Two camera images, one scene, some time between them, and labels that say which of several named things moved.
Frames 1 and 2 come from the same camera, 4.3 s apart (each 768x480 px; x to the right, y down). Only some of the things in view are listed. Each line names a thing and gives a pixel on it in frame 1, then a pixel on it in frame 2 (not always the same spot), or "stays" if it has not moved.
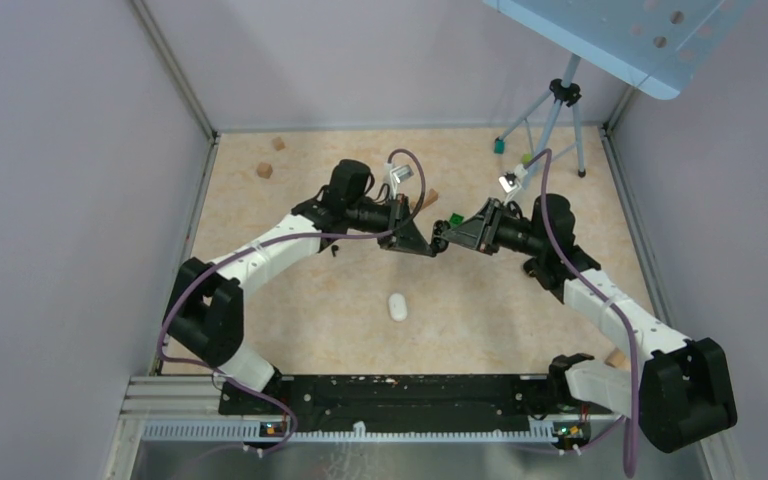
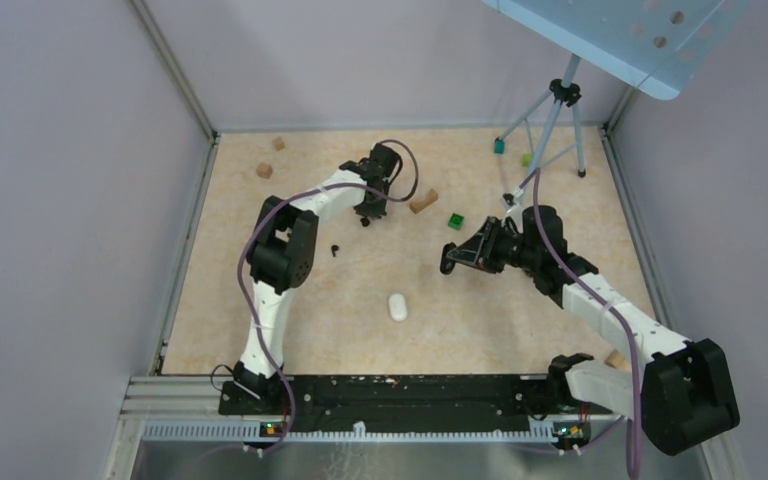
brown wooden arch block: (433, 195) stays
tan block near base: (615, 358) stays
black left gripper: (405, 235) to (371, 211)
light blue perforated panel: (657, 45) stays
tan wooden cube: (264, 170) stays
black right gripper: (480, 231) to (478, 251)
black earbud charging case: (438, 243) to (447, 265)
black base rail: (409, 398) stays
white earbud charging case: (397, 307) stays
